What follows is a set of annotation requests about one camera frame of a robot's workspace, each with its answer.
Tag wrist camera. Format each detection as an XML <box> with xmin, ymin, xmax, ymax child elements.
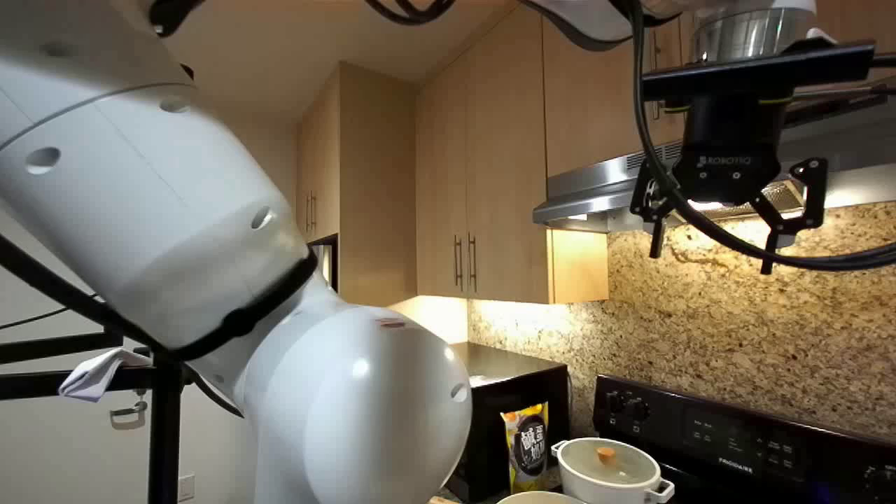
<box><xmin>641</xmin><ymin>42</ymin><xmax>877</xmax><ymax>104</ymax></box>

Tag black stove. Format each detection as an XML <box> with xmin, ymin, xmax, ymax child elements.
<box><xmin>592</xmin><ymin>374</ymin><xmax>896</xmax><ymax>504</ymax></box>

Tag stainless steel range hood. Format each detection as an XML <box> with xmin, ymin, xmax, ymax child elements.
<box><xmin>532</xmin><ymin>91</ymin><xmax>896</xmax><ymax>236</ymax></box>

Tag black metal frame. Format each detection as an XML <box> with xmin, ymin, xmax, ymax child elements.
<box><xmin>0</xmin><ymin>234</ymin><xmax>193</xmax><ymax>504</ymax></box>

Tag white pot lid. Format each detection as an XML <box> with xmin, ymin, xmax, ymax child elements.
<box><xmin>559</xmin><ymin>438</ymin><xmax>660</xmax><ymax>489</ymax></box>

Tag tall wooden cabinet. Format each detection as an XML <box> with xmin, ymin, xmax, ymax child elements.
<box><xmin>295</xmin><ymin>62</ymin><xmax>419</xmax><ymax>309</ymax></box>

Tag black microwave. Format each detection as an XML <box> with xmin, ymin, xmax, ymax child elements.
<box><xmin>447</xmin><ymin>342</ymin><xmax>572</xmax><ymax>504</ymax></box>

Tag wooden wall cabinet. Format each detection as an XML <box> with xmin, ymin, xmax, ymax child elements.
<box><xmin>416</xmin><ymin>6</ymin><xmax>610</xmax><ymax>306</ymax></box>

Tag yellow snack bag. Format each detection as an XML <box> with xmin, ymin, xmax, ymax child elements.
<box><xmin>500</xmin><ymin>402</ymin><xmax>551</xmax><ymax>495</ymax></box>

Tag white pot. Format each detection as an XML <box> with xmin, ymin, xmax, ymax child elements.
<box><xmin>551</xmin><ymin>437</ymin><xmax>677</xmax><ymax>504</ymax></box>

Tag white bowl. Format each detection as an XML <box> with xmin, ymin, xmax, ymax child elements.
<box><xmin>495</xmin><ymin>491</ymin><xmax>586</xmax><ymax>504</ymax></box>

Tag white crumpled cloth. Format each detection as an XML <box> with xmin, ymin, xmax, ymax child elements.
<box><xmin>57</xmin><ymin>347</ymin><xmax>153</xmax><ymax>404</ymax></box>

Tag wooden cabinet above hood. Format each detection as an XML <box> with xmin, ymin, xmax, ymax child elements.
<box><xmin>542</xmin><ymin>0</ymin><xmax>896</xmax><ymax>179</ymax></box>

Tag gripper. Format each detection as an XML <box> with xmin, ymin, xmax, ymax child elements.
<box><xmin>629</xmin><ymin>91</ymin><xmax>830</xmax><ymax>276</ymax></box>

